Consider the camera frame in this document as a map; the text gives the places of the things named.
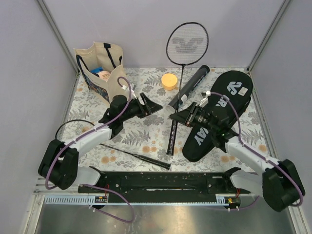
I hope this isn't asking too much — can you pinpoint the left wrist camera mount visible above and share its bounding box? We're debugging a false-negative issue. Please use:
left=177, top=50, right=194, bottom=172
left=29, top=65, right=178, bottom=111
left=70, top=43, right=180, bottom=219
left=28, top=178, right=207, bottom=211
left=122, top=85, right=137, bottom=99

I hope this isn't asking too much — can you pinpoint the black shuttlecock tube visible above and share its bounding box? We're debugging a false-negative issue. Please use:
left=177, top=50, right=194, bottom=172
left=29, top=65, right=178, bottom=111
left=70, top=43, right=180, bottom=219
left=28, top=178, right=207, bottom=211
left=166, top=65, right=210, bottom=114

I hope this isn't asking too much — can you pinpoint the blue pink item in bag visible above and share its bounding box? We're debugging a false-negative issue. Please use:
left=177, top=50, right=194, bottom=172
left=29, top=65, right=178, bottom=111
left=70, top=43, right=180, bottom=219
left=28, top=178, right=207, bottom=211
left=91, top=67, right=111, bottom=80

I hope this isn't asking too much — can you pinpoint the black badminton racket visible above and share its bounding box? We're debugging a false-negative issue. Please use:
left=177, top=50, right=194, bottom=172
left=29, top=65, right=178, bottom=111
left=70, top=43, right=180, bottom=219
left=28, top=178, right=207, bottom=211
left=166, top=22, right=210, bottom=156
left=55, top=119, right=171, bottom=170

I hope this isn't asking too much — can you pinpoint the yellow grip tape roll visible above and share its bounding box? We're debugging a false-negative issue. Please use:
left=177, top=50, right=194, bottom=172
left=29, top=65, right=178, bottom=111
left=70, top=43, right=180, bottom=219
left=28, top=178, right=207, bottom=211
left=161, top=73, right=178, bottom=90

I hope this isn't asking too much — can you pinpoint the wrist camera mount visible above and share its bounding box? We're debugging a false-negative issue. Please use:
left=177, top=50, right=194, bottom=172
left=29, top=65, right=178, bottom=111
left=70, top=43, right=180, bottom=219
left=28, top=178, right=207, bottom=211
left=122, top=85, right=137, bottom=99
left=199, top=91, right=211, bottom=107

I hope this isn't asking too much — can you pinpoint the black racket cover bag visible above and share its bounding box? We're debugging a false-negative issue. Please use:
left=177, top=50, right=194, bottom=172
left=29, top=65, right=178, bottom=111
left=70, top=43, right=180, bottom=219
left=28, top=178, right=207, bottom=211
left=182, top=70, right=253, bottom=162

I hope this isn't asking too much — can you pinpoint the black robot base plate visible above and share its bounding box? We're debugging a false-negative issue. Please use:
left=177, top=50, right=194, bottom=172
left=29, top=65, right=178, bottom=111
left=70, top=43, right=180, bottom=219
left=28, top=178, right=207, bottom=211
left=78, top=171, right=248, bottom=204

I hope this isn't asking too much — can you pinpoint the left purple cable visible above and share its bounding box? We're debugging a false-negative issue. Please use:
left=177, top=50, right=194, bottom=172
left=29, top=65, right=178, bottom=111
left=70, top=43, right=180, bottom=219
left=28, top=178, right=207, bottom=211
left=45, top=77, right=136, bottom=222

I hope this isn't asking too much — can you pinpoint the purple cable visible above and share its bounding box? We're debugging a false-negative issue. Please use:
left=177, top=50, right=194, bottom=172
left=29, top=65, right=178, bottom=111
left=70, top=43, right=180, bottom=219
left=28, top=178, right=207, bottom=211
left=207, top=92, right=304, bottom=213
left=45, top=77, right=136, bottom=222

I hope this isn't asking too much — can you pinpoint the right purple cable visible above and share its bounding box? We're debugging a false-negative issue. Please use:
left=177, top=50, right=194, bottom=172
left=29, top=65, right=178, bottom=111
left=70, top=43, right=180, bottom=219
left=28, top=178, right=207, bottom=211
left=207, top=92, right=304, bottom=213

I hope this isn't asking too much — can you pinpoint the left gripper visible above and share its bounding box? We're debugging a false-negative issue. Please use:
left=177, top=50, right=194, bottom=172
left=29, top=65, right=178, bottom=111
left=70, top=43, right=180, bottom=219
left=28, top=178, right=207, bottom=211
left=121, top=93, right=163, bottom=122

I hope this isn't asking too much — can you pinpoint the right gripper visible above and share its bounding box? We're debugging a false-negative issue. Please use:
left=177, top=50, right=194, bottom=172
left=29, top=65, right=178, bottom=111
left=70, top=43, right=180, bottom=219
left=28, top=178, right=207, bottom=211
left=170, top=101, right=217, bottom=133

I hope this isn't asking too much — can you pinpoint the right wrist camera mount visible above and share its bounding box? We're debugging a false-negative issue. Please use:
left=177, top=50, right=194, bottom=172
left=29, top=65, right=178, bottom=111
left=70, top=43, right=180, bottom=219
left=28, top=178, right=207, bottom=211
left=199, top=91, right=211, bottom=107

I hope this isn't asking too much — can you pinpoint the beige canvas tote bag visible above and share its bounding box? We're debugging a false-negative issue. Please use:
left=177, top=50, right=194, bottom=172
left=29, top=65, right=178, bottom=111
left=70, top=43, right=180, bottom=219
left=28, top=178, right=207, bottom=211
left=75, top=42, right=128, bottom=106

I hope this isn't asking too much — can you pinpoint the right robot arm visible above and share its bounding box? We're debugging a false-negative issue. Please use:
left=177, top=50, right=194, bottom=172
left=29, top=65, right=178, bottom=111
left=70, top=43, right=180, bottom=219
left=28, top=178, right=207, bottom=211
left=170, top=102, right=305, bottom=212

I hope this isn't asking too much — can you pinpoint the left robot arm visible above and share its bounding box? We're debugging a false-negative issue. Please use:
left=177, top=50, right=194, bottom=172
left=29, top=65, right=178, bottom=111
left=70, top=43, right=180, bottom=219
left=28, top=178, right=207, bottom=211
left=38, top=93, right=163, bottom=193

